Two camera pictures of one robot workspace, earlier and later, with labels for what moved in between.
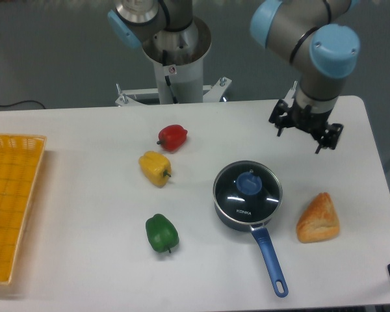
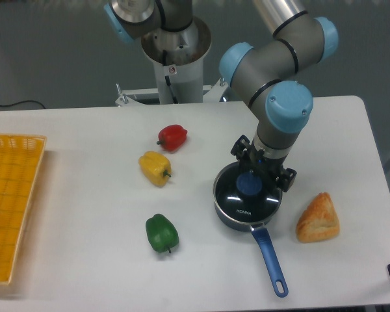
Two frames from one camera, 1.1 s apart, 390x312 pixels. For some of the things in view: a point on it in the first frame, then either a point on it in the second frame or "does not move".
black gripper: [303, 118] → [248, 155]
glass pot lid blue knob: [247, 192] does not move
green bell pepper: [161, 233] does not move
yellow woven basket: [12, 162] does not move
